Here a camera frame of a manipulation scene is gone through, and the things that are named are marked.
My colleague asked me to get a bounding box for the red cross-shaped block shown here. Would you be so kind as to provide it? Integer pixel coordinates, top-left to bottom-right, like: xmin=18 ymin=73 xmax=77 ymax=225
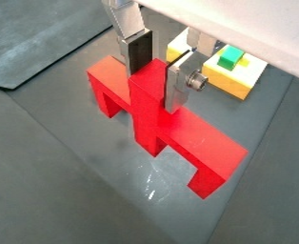
xmin=88 ymin=56 xmax=248 ymax=198

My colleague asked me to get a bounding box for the green block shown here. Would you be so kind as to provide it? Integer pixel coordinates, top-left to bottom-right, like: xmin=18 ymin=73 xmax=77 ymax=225
xmin=217 ymin=46 xmax=244 ymax=71

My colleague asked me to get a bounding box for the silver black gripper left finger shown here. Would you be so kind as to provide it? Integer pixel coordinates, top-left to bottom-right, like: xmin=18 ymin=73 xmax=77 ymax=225
xmin=101 ymin=0 xmax=152 ymax=76

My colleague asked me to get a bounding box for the yellow white wooden board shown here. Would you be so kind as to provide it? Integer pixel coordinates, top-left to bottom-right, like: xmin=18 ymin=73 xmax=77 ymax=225
xmin=165 ymin=27 xmax=269 ymax=101

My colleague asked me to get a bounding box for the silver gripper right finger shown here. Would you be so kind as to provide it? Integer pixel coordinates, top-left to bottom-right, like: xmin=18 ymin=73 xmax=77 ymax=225
xmin=164 ymin=28 xmax=217 ymax=113

